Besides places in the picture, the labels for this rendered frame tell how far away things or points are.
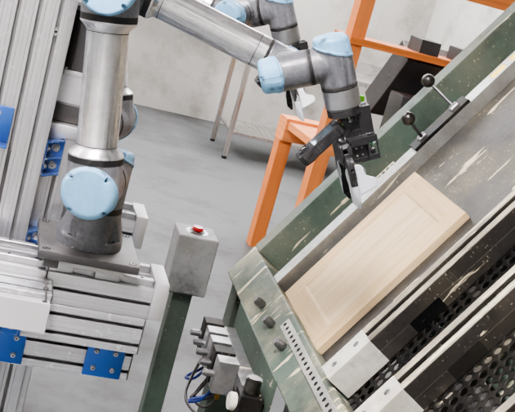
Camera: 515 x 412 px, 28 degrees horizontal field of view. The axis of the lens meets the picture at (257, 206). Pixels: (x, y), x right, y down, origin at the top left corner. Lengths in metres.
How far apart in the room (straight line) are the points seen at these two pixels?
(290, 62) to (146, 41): 7.88
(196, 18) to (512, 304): 0.87
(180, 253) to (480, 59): 1.05
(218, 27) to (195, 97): 7.89
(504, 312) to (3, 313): 1.02
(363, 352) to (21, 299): 0.74
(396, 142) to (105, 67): 1.24
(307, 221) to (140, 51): 6.97
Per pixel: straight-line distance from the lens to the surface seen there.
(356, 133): 2.14
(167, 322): 3.09
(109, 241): 2.31
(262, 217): 6.30
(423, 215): 2.62
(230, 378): 2.63
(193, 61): 10.01
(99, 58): 2.09
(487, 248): 2.28
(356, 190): 2.13
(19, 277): 2.30
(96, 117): 2.11
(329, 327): 2.54
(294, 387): 2.40
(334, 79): 2.08
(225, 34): 2.19
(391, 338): 2.28
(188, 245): 2.98
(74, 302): 2.34
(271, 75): 2.07
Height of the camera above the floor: 1.78
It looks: 14 degrees down
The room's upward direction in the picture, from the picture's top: 16 degrees clockwise
